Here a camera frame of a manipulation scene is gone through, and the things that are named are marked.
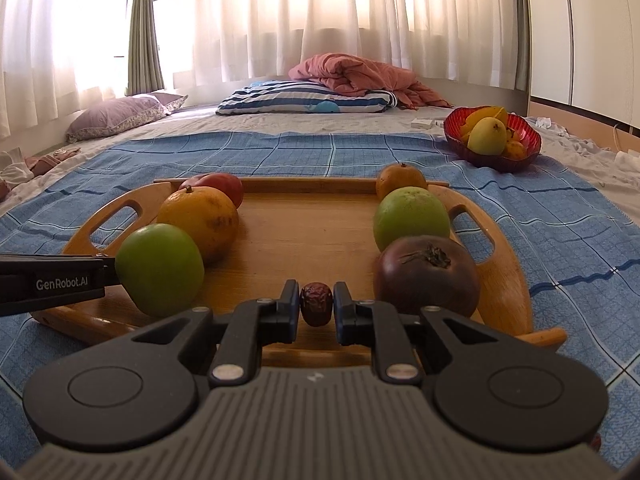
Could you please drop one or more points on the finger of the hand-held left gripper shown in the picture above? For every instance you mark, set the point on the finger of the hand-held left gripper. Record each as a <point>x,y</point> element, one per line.
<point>109,272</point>

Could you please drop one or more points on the dark purple tomato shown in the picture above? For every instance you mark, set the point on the dark purple tomato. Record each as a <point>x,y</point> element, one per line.
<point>425,275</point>

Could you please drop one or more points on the blue checked blanket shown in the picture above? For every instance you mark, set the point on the blue checked blanket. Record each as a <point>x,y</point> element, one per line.
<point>300,155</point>

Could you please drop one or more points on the small deep orange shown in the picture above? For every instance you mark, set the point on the small deep orange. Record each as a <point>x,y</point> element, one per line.
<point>401,180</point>

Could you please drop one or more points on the blue striped pillow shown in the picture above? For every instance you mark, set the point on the blue striped pillow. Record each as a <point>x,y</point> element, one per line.
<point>300,97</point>

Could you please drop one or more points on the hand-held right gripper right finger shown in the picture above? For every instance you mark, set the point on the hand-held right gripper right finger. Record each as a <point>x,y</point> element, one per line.
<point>342,310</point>

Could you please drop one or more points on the yellow pear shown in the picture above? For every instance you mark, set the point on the yellow pear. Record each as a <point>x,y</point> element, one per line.
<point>486,136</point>

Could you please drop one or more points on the white sheer curtain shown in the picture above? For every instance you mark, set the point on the white sheer curtain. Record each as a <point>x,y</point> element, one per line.
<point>325,10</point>

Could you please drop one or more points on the wooden tray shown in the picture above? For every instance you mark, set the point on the wooden tray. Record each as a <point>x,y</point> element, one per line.
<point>300,230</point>

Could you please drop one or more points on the small white box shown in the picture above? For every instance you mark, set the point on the small white box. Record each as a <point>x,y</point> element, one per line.
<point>425,123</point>

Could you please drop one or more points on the yellow starfruit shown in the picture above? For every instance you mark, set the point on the yellow starfruit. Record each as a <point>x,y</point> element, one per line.
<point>487,111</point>

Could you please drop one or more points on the red tomato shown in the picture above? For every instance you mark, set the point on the red tomato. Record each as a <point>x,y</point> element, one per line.
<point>225,187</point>

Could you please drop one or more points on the speckled green apple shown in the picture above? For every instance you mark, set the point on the speckled green apple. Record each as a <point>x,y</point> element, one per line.
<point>411,217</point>

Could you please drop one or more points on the white wardrobe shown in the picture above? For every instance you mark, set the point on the white wardrobe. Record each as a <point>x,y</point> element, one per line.
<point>590,35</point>

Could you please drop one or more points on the grey-green curtain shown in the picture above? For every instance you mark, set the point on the grey-green curtain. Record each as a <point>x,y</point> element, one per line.
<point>145,30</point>

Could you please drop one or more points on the smooth green apple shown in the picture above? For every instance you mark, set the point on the smooth green apple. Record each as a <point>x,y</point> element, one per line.
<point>160,270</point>

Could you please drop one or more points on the large orange with stem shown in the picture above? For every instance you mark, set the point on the large orange with stem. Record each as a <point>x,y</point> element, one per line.
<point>200,220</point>

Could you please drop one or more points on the white crumpled clothes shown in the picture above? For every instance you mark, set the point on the white crumpled clothes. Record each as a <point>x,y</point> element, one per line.
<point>627,160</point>

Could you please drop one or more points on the purple pillow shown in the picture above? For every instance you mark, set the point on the purple pillow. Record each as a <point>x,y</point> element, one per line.
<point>120,115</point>

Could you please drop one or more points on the white and pink clothes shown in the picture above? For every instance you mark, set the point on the white and pink clothes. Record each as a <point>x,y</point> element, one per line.
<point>20,170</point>

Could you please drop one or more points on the red glass bowl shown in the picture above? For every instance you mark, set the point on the red glass bowl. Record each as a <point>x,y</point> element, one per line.
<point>527,132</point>

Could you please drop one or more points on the dried red jujube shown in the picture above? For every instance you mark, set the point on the dried red jujube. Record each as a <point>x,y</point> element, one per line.
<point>316,302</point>

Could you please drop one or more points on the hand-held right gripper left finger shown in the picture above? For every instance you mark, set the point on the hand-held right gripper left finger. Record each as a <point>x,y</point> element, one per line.
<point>291,310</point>

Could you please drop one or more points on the small tangerine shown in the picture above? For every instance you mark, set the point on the small tangerine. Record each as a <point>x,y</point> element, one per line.
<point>515,150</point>

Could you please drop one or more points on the pink quilt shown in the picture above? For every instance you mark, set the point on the pink quilt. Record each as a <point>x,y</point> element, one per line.
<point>360,72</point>

